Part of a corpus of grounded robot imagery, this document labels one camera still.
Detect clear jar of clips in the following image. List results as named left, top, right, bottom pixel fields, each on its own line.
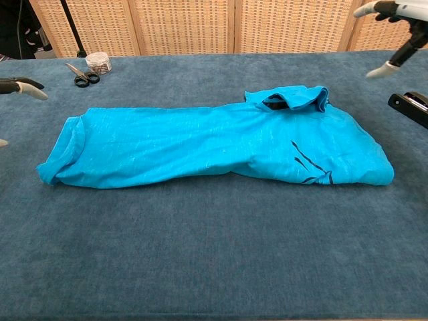
left=85, top=53, right=112, bottom=75

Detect wicker folding screen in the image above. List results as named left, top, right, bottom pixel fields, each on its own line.
left=28, top=0, right=428, bottom=58

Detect black-handled scissors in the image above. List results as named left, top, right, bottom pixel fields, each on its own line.
left=65, top=62, right=100, bottom=89

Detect bright blue printed T-shirt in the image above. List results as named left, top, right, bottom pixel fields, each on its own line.
left=35, top=85, right=395, bottom=190

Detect black tripod stand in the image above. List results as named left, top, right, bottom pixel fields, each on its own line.
left=59, top=0, right=87, bottom=58

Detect black stapler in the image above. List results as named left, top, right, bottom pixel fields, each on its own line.
left=387, top=90, right=428, bottom=130

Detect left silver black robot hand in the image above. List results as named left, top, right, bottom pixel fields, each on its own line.
left=0, top=77, right=49, bottom=148

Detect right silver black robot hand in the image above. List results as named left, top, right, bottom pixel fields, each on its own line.
left=353, top=0, right=428, bottom=80

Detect dark blue table cover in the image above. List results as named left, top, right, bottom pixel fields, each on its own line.
left=0, top=49, right=428, bottom=321

